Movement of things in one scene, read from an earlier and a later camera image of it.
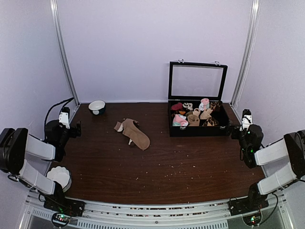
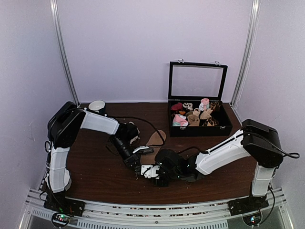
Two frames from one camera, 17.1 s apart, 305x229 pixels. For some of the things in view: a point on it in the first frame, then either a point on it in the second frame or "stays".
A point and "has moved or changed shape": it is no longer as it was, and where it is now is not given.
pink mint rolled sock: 179,120 stays
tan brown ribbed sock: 133,130 to 156,139
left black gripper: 77,133 to 132,160
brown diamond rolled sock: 211,121 stays
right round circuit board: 252,220 stays
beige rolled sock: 205,114 stays
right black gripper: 234,136 to 165,184
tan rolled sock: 193,117 stays
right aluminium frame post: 243,69 stays
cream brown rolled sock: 188,106 stays
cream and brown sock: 119,127 has moved or changed shape
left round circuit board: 60,219 stays
